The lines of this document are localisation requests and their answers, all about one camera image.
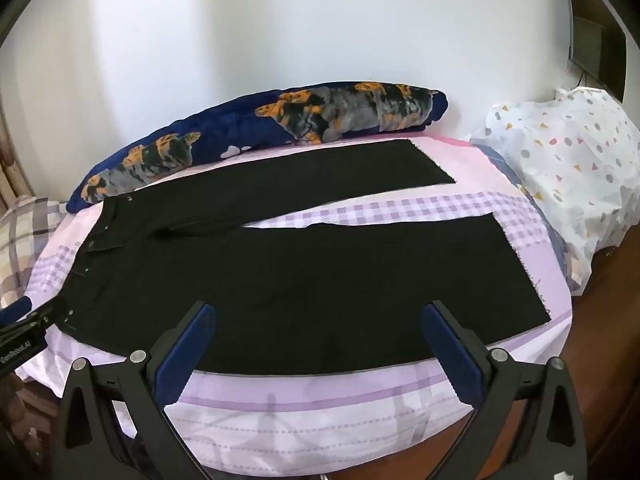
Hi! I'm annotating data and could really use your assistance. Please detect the white dotted quilt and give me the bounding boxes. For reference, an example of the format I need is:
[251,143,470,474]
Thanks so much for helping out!
[470,86,640,297]

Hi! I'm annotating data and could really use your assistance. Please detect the navy patterned pillow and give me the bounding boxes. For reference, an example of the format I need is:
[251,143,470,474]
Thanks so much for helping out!
[66,81,449,205]

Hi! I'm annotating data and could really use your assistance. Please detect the black flat screen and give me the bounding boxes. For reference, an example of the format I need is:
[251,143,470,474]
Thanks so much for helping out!
[562,0,629,102]

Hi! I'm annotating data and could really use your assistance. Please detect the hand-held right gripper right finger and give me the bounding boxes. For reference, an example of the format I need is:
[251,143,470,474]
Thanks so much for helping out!
[421,300,588,480]

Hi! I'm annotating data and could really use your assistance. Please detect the grey plaid pillow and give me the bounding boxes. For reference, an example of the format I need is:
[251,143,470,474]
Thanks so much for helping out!
[0,195,71,311]

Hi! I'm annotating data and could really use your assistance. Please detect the black pants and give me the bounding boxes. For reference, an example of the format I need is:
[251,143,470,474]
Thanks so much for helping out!
[54,139,551,377]

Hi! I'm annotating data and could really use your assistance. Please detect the beige wooden slats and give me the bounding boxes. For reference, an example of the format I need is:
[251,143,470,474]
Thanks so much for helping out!
[0,142,37,213]

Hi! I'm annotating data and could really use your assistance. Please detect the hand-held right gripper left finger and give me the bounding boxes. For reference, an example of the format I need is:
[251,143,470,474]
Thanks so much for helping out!
[59,301,217,480]

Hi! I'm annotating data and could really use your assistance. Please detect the purple plaid bed sheet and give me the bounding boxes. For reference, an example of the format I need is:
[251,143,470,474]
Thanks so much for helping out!
[15,132,576,480]

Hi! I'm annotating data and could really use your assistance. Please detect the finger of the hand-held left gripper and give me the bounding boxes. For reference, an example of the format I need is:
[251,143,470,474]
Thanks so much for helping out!
[22,300,66,333]

